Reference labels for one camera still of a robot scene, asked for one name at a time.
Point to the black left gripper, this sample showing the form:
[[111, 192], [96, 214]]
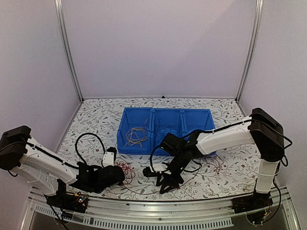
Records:
[[121, 183]]

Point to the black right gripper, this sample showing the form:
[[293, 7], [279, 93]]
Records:
[[171, 181]]

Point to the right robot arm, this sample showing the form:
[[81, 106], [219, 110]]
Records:
[[259, 129]]

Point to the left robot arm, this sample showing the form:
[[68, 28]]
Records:
[[22, 154]]

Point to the blue plastic bin far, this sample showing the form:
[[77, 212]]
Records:
[[133, 136]]

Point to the floral tablecloth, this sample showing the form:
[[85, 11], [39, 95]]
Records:
[[228, 172]]

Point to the blue plastic bin near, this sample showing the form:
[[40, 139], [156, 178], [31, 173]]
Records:
[[197, 119]]

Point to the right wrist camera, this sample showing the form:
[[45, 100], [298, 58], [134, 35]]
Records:
[[155, 170]]

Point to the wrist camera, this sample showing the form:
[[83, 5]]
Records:
[[109, 157], [155, 170]]

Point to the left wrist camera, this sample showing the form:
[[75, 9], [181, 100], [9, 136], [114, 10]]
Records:
[[109, 157]]

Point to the aluminium front rail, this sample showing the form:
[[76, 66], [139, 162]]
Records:
[[111, 214]]

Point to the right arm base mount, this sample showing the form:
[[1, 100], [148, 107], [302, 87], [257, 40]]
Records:
[[256, 206]]

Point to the left aluminium corner post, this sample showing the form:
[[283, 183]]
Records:
[[67, 49]]

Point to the aluminium corner post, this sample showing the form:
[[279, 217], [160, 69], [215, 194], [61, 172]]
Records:
[[251, 48], [67, 49]]

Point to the right aluminium corner post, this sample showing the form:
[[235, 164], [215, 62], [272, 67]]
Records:
[[251, 48]]

